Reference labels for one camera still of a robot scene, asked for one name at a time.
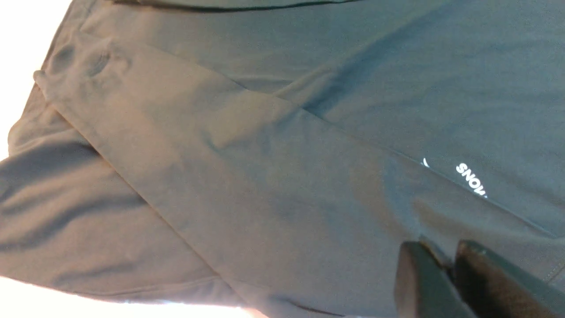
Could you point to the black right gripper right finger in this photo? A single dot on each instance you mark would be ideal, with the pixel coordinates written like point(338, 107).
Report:
point(494, 287)

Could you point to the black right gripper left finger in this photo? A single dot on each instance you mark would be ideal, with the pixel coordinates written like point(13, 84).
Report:
point(422, 287)

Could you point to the dark gray long-sleeve top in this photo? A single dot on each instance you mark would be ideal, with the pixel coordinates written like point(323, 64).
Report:
point(275, 154)

